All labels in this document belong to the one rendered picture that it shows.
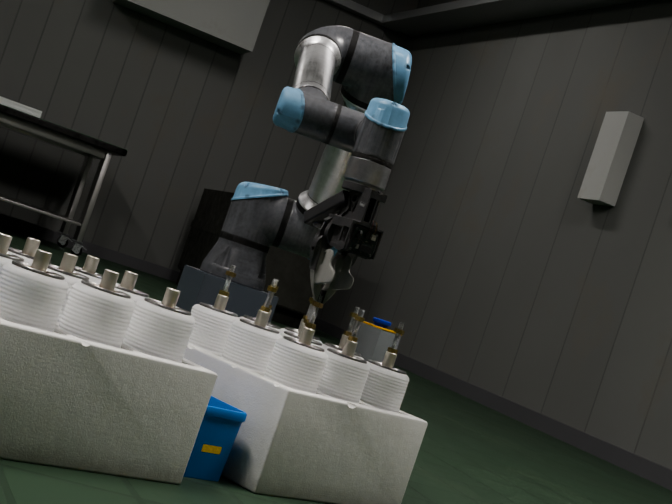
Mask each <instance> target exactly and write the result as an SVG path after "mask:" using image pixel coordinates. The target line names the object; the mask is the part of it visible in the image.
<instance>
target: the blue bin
mask: <svg viewBox="0 0 672 504"><path fill-rule="evenodd" d="M246 417H247V413H246V412H244V411H242V410H240V409H238V408H236V407H234V406H232V405H230V404H227V403H225V402H223V401H221V400H219V399H217V398H215V397H213V396H211V397H210V400H209V403H208V406H207V409H206V412H205V414H204V417H203V420H202V423H201V426H200V429H199V432H198V435H197V438H196V441H195V444H194V447H193V449H192V452H191V455H190V458H189V461H188V464H187V467H186V470H185V473H184V476H183V477H189V478H196V479H203V480H210V481H219V479H220V477H221V474H222V472H223V469H224V467H225V464H226V462H227V459H228V456H229V454H230V451H231V449H232V446H233V444H234V441H235V439H236V436H237V434H238V431H239V429H240V426H241V424H242V422H245V420H246Z"/></svg>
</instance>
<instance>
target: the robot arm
mask: <svg viewBox="0 0 672 504"><path fill-rule="evenodd" d="M294 62H295V66H296V72H295V76H294V80H293V85H292V87H285V88H284V89H283V90H282V92H281V95H280V97H279V100H278V103H277V106H276V109H275V112H274V115H273V123H274V124H275V125H276V126H279V127H281V128H284V129H286V130H287V131H288V132H291V133H293V132H294V133H297V134H300V135H302V136H305V137H308V138H311V139H314V140H317V141H319V142H322V143H325V144H327V145H326V147H325V150H324V152H323V155H322V157H321V160H320V162H319V165H318V167H317V170H316V172H315V175H314V177H313V180H312V183H311V185H310V188H309V190H307V191H304V192H302V193H301V194H300V195H299V197H298V199H297V200H294V199H291V198H288V196H289V194H288V191H287V190H285V189H281V188H277V187H273V186H268V185H263V184H258V183H252V182H242V183H240V184H239V185H238V186H237V188H236V190H235V193H234V195H233V198H231V204H230V207H229V209H228V212H227V215H226V218H225V221H224V224H223V227H222V230H221V233H220V236H219V239H218V241H217V242H216V244H215V245H214V246H213V248H212V249H211V250H210V252H209V253H208V255H207V256H206V257H205V259H204V260H203V262H202V264H201V267H200V270H201V271H203V272H206V273H209V274H211V275H214V276H217V277H220V278H223V279H227V276H228V275H226V274H225V273H226V271H229V270H230V267H231V265H234V266H236V267H235V270H234V273H236V276H235V278H234V277H232V279H231V282H234V283H237V284H240V285H243V286H247V287H250V288H253V289H256V290H259V291H263V290H264V287H265V284H266V258H267V254H268V251H269V248H270V246H274V247H277V248H280V249H283V250H286V251H289V252H291V253H294V254H297V255H300V256H303V257H306V258H307V259H309V260H310V262H309V268H310V281H311V289H312V295H313V299H314V300H315V301H318V300H319V297H320V295H322V296H323V298H322V301H321V303H325V302H326V301H328V300H329V299H330V298H331V297H332V296H333V295H334V293H335V292H336V291H337V290H343V289H349V288H351V287H352V285H353V282H354V278H353V277H352V275H351V273H350V268H351V267H352V266H353V264H354V263H355V261H356V259H357V257H360V258H363V259H373V260H374V259H375V256H376V253H377V250H378V247H379V244H380V241H381V238H382V235H383V232H384V231H382V230H379V229H377V228H378V224H377V222H376V226H375V225H373V224H374V222H375V221H374V218H375V216H376V213H377V210H378V207H379V204H380V202H382V203H385V202H386V199H387V195H385V194H382V193H381V192H380V191H384V190H385V188H386V185H387V182H388V179H389V176H390V173H391V170H392V168H393V165H394V162H395V159H396V156H397V153H398V150H399V147H400V145H401V142H402V139H403V136H404V133H405V131H406V130H407V123H408V120H409V117H410V112H409V110H408V109H407V108H406V107H404V106H403V105H401V104H402V101H403V99H404V96H405V92H406V89H407V85H408V81H409V76H410V71H411V65H412V55H411V53H410V52H409V51H408V50H406V49H404V48H401V47H399V46H397V45H395V43H393V44H392V43H389V42H386V41H384V40H381V39H378V38H375V37H373V36H370V35H367V34H364V33H362V32H359V31H356V30H354V29H352V28H349V27H344V26H325V27H321V28H318V29H315V30H313V31H311V32H309V33H307V34H306V35H305V36H304V37H303V38H302V39H301V40H300V41H299V43H298V44H297V47H296V50H295V54H294ZM333 81H334V82H336V83H339V84H341V85H342V87H341V90H340V93H341V95H342V97H343V99H344V102H343V104H342V105H340V104H337V103H334V102H331V101H330V98H331V91H332V84H333ZM349 191H350V192H349ZM378 238H379V239H378ZM377 241H378V242H377ZM376 244H377V245H376ZM375 246H376V248H375ZM374 249H375V251H374ZM337 252H338V253H341V255H338V256H336V257H334V256H335V255H336V253H337ZM373 252H374V253H373ZM322 284H325V285H324V287H323V288H322V289H321V285H322Z"/></svg>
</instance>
